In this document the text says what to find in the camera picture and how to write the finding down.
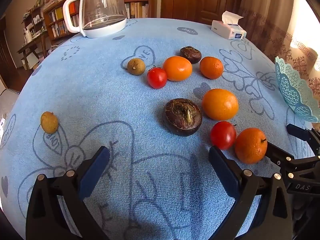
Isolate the blue patterned tablecloth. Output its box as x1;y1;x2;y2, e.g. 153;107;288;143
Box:
1;18;313;239

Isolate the longan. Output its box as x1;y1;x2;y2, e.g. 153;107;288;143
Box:
127;58;146;75
41;111;59;134

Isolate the smooth orange kumquat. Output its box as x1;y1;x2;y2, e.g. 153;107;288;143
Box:
163;56;193;82

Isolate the wooden side desk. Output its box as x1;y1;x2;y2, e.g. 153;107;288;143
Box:
18;31;48;70

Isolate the red cherry tomato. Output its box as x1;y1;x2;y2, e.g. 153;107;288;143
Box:
210;121;236;150
147;67;167;89

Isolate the grey cushioned chair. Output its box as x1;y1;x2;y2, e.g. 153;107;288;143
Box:
0;89;20;119

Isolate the patterned beige curtain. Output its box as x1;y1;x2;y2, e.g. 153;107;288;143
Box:
238;0;319;99

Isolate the glass electric kettle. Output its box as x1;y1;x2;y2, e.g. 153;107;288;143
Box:
62;0;127;38

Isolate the mandarin orange with stem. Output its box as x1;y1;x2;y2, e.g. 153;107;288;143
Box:
234;127;267;164

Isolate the light blue lattice basket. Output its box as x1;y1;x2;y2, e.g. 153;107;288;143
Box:
274;56;319;123

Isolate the wooden bookshelf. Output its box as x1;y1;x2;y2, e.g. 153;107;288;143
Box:
22;0;151;43

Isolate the tissue pack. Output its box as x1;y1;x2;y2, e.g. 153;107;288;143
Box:
211;11;247;40

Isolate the small dark water chestnut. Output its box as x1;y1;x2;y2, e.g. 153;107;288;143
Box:
180;46;202;64

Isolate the large dark water chestnut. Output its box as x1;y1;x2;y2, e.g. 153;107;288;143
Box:
162;98;202;137

